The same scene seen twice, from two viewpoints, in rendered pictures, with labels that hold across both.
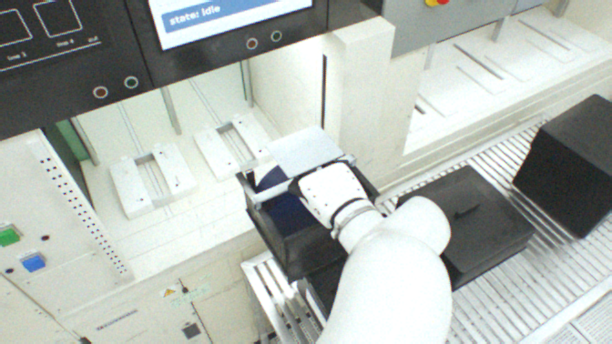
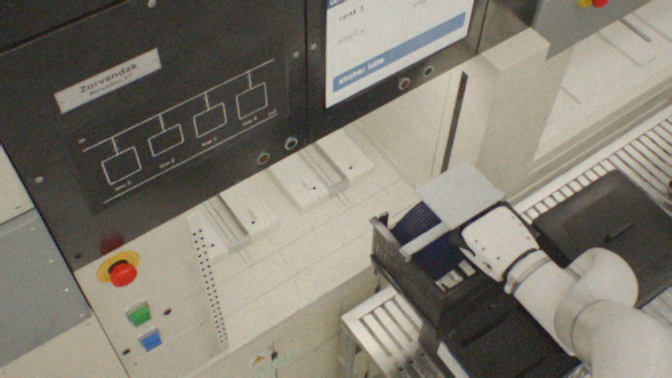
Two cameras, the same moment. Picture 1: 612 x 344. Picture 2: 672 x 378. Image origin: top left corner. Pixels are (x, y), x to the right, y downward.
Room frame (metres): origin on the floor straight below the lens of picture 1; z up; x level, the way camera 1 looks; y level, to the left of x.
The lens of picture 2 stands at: (-0.16, 0.30, 2.33)
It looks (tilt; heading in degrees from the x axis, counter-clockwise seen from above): 54 degrees down; 354
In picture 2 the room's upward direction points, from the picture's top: 1 degrees clockwise
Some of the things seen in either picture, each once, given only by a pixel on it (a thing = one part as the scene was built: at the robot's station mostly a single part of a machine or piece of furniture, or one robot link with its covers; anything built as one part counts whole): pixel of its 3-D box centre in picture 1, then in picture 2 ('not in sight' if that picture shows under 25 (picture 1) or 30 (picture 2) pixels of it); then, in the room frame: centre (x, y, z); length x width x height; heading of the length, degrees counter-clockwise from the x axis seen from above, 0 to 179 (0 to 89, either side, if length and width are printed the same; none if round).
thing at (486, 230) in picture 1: (462, 219); (613, 242); (0.71, -0.45, 0.83); 0.29 x 0.29 x 0.13; 29
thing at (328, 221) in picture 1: (334, 196); (501, 245); (0.47, -0.05, 1.25); 0.11 x 0.10 x 0.07; 30
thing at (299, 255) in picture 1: (306, 201); (450, 244); (0.56, 0.01, 1.11); 0.24 x 0.20 x 0.32; 120
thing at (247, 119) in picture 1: (235, 144); (314, 159); (0.96, 0.23, 0.89); 0.22 x 0.21 x 0.04; 30
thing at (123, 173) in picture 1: (152, 177); (216, 213); (0.82, 0.47, 0.89); 0.22 x 0.21 x 0.04; 30
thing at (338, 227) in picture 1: (352, 221); (526, 273); (0.42, -0.08, 1.25); 0.09 x 0.03 x 0.08; 120
